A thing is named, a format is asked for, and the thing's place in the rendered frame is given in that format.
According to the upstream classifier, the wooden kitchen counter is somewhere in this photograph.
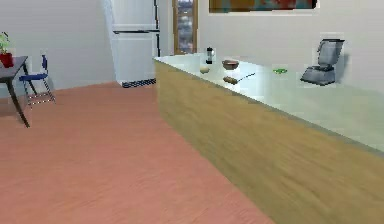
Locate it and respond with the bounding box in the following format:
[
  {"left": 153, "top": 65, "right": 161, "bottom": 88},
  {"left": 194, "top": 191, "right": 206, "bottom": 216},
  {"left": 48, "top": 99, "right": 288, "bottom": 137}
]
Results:
[{"left": 153, "top": 53, "right": 384, "bottom": 224}]

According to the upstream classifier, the white refrigerator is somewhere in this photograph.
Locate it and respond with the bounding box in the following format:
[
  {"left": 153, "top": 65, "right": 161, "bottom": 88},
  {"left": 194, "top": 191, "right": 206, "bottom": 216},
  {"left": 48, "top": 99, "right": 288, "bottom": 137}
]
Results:
[{"left": 103, "top": 0, "right": 162, "bottom": 89}]

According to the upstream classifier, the brown bowl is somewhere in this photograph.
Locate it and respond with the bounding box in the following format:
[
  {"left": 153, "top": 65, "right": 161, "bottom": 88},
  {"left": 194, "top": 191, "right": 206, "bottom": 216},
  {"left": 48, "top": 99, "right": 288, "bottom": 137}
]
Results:
[{"left": 221, "top": 59, "right": 241, "bottom": 71}]

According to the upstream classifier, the wooden framed window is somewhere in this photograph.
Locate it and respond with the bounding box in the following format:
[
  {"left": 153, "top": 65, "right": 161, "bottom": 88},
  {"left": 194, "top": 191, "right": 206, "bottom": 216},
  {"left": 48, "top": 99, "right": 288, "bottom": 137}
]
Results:
[{"left": 172, "top": 0, "right": 199, "bottom": 56}]

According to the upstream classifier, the grey coffee machine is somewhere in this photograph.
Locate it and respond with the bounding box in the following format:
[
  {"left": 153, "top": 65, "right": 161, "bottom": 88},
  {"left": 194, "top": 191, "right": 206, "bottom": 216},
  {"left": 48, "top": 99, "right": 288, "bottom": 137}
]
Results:
[{"left": 299, "top": 38, "right": 346, "bottom": 87}]

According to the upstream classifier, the blue folding chair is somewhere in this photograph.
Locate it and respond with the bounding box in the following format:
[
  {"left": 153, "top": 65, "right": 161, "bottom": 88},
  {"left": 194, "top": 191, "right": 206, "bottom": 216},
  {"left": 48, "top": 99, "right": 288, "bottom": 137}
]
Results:
[{"left": 18, "top": 54, "right": 57, "bottom": 106}]

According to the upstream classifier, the dark wooden table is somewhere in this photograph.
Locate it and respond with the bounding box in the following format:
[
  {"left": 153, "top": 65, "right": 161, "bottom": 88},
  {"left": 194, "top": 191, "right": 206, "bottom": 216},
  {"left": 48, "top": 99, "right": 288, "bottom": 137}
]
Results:
[{"left": 0, "top": 55, "right": 38, "bottom": 129}]

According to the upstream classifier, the house plant in red pot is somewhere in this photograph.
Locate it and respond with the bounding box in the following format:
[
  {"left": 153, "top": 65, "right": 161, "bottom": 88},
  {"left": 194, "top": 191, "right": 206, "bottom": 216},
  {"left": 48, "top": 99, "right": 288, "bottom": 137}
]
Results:
[{"left": 0, "top": 31, "right": 15, "bottom": 69}]

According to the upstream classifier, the brown handled brush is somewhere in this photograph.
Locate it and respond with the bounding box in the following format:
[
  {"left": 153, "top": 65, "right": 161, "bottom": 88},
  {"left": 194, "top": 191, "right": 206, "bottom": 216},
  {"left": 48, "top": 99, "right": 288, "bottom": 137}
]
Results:
[{"left": 222, "top": 72, "right": 257, "bottom": 86}]

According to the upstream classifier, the colourful framed wall picture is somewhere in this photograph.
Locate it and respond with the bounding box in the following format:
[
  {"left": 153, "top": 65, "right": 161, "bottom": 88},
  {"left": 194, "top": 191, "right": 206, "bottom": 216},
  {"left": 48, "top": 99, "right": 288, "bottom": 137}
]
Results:
[{"left": 208, "top": 0, "right": 319, "bottom": 14}]

